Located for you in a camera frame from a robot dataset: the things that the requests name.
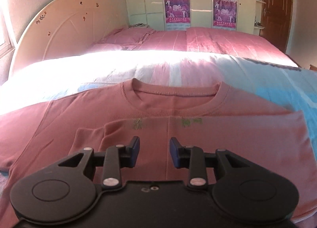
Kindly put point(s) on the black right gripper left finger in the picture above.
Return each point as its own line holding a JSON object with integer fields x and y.
{"x": 112, "y": 160}

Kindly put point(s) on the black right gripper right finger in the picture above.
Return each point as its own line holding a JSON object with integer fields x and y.
{"x": 223, "y": 162}

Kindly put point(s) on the pink sweatshirt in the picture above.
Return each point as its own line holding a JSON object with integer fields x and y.
{"x": 214, "y": 117}

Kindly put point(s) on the pink quilt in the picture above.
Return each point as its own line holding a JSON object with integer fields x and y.
{"x": 194, "y": 39}

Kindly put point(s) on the patterned blue white bedsheet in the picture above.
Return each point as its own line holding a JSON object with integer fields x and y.
{"x": 290, "y": 87}

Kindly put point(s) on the cream bed headboard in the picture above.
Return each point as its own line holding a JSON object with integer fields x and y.
{"x": 67, "y": 28}

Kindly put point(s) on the wooden chair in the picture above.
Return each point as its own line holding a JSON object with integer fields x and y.
{"x": 313, "y": 68}

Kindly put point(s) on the left purple calendar poster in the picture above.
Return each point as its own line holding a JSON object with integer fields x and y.
{"x": 176, "y": 0}

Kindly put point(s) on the brown wooden door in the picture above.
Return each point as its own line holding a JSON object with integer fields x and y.
{"x": 276, "y": 20}

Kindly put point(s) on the cream corner shelf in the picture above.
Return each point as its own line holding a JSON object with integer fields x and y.
{"x": 258, "y": 16}

